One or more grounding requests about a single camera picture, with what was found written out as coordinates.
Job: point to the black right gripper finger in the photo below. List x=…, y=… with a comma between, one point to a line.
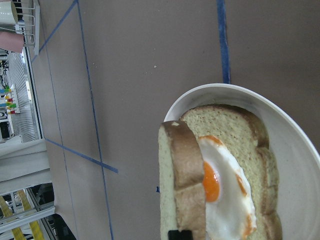
x=180, y=235

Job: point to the bread slice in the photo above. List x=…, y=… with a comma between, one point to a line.
x=246, y=137
x=181, y=174

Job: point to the fried egg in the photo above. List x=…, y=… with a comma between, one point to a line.
x=230, y=211

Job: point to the white round plate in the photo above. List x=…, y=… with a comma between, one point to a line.
x=298, y=161

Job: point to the pink cup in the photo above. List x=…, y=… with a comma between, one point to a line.
x=10, y=41

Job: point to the white cup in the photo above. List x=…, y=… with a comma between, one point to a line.
x=8, y=13

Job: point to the white wire cup rack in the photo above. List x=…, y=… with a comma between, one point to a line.
x=28, y=24

